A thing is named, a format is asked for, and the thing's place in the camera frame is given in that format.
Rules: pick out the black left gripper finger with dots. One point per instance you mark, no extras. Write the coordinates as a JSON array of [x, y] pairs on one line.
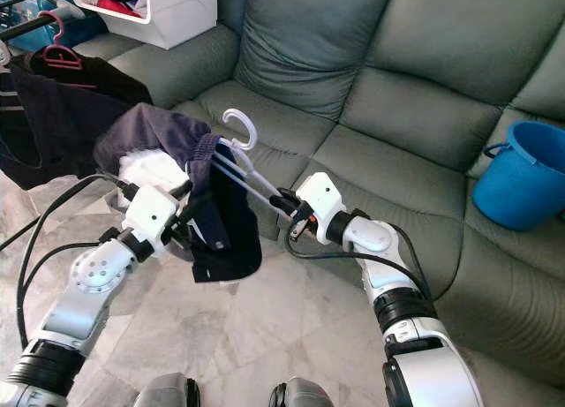
[[205, 233]]

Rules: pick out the black and white garment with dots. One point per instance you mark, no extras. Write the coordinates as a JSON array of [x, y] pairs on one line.
[[150, 133]]

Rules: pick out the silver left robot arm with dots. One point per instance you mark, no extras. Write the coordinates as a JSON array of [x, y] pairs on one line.
[[93, 288]]

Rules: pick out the red plastic hanger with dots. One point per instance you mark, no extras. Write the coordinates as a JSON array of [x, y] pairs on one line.
[[60, 54]]

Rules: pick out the pale pink plastic hanger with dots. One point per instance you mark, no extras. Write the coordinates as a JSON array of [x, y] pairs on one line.
[[3, 56]]

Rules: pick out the green leather sofa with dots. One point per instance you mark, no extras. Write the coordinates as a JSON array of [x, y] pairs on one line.
[[406, 89]]

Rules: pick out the dark navy garment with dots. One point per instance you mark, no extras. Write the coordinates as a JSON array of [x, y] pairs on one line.
[[44, 133]]

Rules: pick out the white storage box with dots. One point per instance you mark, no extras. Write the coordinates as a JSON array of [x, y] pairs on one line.
[[181, 14]]

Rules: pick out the blue object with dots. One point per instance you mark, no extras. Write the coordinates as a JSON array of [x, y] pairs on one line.
[[521, 182]]

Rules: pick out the red cloth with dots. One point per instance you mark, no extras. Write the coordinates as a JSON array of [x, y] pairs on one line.
[[119, 7]]

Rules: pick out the blue bag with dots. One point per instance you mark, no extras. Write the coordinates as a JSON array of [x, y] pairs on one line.
[[44, 32]]

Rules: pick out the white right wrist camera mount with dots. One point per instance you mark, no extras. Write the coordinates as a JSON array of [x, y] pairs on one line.
[[322, 193]]

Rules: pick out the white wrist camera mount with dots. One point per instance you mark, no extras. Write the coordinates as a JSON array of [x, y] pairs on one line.
[[152, 213], [322, 193]]

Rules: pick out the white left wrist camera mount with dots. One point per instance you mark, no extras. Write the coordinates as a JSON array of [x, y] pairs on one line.
[[152, 213]]

